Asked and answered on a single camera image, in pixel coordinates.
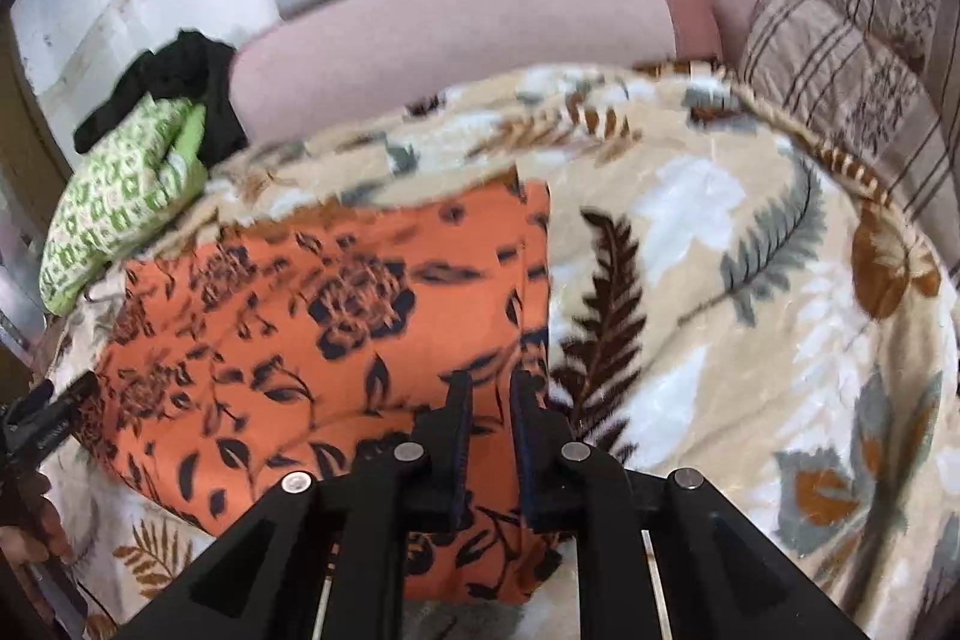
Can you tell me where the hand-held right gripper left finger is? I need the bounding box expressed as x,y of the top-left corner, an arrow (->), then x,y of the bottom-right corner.
135,370 -> 475,640

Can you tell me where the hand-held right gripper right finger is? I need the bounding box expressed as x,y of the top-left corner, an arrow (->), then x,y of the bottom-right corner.
510,370 -> 875,640

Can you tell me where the orange floral blouse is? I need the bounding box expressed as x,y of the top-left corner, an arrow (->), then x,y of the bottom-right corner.
94,179 -> 571,607

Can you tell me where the person's left hand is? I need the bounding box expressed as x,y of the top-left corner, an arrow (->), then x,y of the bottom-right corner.
0,490 -> 74,570

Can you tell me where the leaf print blanket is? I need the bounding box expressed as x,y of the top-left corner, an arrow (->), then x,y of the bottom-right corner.
45,59 -> 960,640

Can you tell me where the green checked pillow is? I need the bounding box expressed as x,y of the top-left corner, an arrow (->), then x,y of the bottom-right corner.
41,94 -> 209,315

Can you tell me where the pink sofa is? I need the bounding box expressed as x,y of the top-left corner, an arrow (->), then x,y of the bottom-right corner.
229,0 -> 938,150

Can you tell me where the black cloth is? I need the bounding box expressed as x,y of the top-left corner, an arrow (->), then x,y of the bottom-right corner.
73,29 -> 248,167

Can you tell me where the small striped cushion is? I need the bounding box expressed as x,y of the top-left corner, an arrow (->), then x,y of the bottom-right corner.
739,0 -> 960,266

